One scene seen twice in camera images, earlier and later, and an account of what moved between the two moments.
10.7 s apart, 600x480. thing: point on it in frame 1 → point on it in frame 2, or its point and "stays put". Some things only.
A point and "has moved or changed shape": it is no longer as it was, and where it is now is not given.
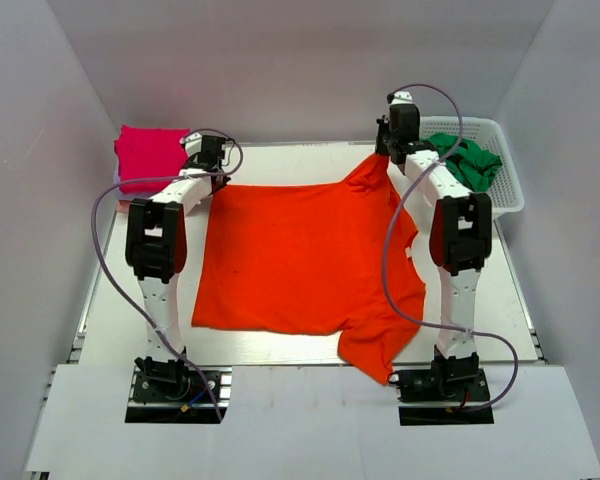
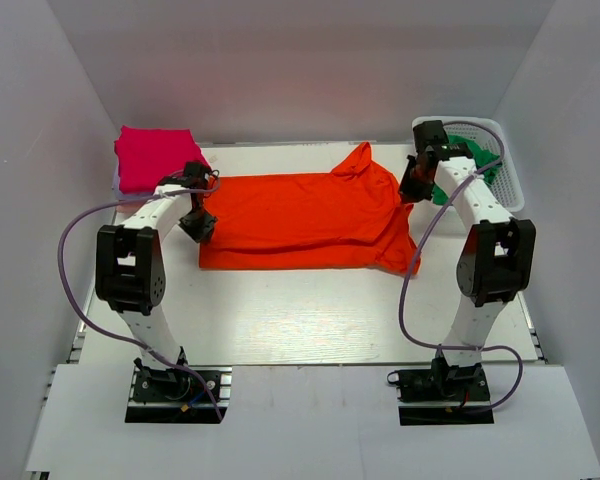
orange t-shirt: x=316 y=257 has moved or changed shape
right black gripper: x=384 y=125 → x=411 y=193
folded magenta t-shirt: x=149 y=158 stays put
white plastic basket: x=505 y=191 stays put
